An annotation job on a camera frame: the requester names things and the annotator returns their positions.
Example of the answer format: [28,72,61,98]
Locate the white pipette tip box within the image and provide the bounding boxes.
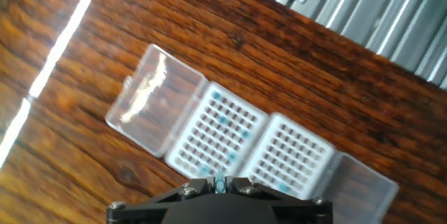
[104,43,269,180]
[239,112,400,224]

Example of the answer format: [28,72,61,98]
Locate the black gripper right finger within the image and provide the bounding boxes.
[225,176,335,224]

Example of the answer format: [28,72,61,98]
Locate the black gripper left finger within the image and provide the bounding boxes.
[106,177,217,224]

